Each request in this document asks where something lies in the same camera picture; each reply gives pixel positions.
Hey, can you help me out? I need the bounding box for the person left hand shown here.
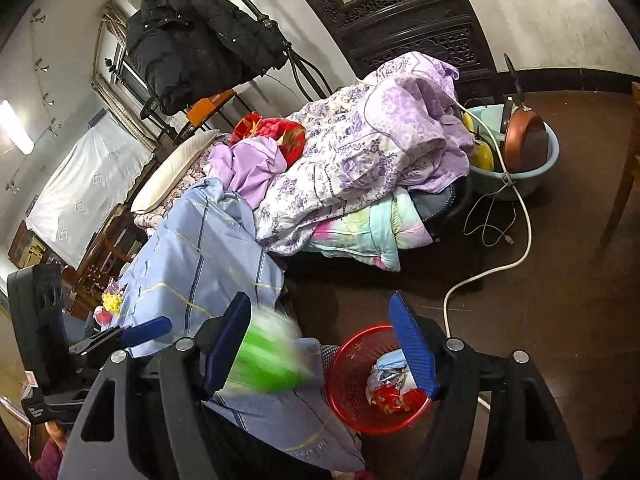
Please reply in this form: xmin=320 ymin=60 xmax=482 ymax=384
xmin=44 ymin=420 xmax=67 ymax=452

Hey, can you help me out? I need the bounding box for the blue striped bed blanket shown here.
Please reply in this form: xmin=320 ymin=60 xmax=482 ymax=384
xmin=113 ymin=178 xmax=366 ymax=472

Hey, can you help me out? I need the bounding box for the floral folded quilt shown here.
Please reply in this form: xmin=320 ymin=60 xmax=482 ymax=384
xmin=131 ymin=133 xmax=229 ymax=237

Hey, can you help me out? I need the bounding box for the wooden armchair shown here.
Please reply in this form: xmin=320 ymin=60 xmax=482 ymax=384
xmin=61 ymin=204 xmax=148 ymax=320

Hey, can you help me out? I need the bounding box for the black puffer jacket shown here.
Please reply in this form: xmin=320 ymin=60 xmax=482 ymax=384
xmin=124 ymin=0 xmax=292 ymax=117

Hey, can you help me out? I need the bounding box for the white printed packet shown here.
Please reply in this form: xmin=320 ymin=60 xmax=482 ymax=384
xmin=366 ymin=366 xmax=416 ymax=396

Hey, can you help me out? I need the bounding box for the small red white wrapper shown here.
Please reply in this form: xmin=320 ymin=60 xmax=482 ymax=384
xmin=93 ymin=306 xmax=113 ymax=328

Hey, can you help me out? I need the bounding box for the ceiling fluorescent light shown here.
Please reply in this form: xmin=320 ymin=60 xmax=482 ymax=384
xmin=0 ymin=100 xmax=35 ymax=156

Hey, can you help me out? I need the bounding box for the beige checked curtain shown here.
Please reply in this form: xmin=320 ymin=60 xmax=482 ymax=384
xmin=90 ymin=0 xmax=160 ymax=153

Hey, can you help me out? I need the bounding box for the carved dark wooden screen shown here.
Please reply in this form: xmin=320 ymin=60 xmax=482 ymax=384
xmin=305 ymin=0 xmax=499 ymax=102

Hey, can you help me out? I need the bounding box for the yellow pompom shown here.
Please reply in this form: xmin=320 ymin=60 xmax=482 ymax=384
xmin=102 ymin=292 xmax=124 ymax=315

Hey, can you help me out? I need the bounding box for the black metal coat rack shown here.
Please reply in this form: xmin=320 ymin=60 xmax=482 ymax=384
xmin=144 ymin=0 xmax=334 ymax=106

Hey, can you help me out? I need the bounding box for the green plastic bag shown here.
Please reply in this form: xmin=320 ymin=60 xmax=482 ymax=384
xmin=222 ymin=307 xmax=308 ymax=394

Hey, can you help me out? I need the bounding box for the brown frying pan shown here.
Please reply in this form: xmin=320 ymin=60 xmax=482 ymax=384
xmin=501 ymin=53 xmax=549 ymax=172

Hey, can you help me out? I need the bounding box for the red mesh trash basket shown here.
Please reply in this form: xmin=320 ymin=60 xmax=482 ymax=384
xmin=326 ymin=324 xmax=438 ymax=436

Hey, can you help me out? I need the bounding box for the purple floral duvet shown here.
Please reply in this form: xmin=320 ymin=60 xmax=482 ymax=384
xmin=254 ymin=51 xmax=473 ymax=256

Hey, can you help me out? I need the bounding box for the pastel tie-dye quilt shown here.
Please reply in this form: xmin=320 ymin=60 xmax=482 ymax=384
xmin=304 ymin=188 xmax=433 ymax=272

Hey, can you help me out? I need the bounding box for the orange box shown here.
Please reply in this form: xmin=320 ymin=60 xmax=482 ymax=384
xmin=186 ymin=90 xmax=236 ymax=128

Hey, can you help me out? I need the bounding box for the white power cable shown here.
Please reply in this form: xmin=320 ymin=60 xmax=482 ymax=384
xmin=441 ymin=98 xmax=535 ymax=411

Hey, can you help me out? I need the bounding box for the light blue case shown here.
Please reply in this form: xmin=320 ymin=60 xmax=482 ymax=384
xmin=375 ymin=349 xmax=408 ymax=374

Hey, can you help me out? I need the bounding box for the white dust cover sheet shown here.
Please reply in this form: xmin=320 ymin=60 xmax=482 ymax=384
xmin=26 ymin=114 xmax=152 ymax=268

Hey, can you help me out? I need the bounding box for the black round plant stand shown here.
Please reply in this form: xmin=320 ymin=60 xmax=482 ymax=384
xmin=139 ymin=96 xmax=192 ymax=146

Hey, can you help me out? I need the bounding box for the light blue wash basin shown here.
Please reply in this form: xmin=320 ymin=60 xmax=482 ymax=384
xmin=469 ymin=104 xmax=560 ymax=200

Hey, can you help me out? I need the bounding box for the cream pillow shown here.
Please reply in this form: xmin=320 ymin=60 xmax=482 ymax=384
xmin=130 ymin=130 xmax=224 ymax=214

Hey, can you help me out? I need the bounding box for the red snack bag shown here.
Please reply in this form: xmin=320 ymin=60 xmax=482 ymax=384
xmin=367 ymin=385 xmax=427 ymax=415

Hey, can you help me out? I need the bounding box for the red patterned blanket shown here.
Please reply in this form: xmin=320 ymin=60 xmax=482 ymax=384
xmin=228 ymin=112 xmax=306 ymax=167

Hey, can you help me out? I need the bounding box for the lilac cloth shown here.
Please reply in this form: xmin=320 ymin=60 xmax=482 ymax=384
xmin=208 ymin=136 xmax=288 ymax=210

